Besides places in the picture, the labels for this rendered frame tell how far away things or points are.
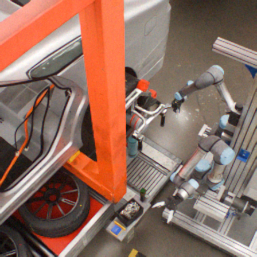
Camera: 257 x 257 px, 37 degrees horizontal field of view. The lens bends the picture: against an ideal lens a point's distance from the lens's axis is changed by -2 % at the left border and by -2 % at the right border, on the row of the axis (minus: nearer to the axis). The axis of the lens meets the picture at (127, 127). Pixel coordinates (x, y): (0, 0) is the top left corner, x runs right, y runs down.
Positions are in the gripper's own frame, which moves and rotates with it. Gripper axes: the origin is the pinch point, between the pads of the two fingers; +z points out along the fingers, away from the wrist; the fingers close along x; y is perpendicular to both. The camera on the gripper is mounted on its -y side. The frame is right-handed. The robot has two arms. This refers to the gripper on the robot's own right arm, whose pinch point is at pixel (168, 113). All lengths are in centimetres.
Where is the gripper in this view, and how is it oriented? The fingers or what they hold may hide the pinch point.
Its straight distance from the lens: 359.7
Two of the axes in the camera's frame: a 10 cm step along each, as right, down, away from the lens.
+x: 7.8, 5.2, -3.5
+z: -6.3, 6.4, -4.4
